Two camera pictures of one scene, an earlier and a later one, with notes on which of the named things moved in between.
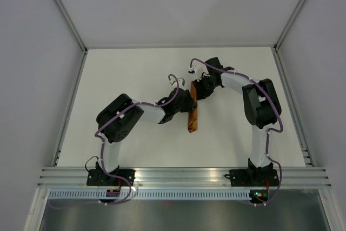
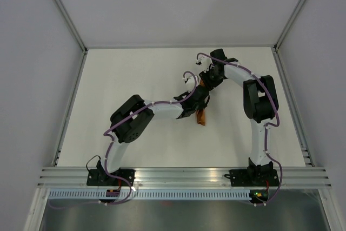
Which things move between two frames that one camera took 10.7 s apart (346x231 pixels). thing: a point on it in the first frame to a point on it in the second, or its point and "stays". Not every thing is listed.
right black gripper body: [206, 86] stays
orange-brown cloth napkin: [192, 121] to [201, 113]
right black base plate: [253, 177] stays
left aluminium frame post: [63, 10] stays
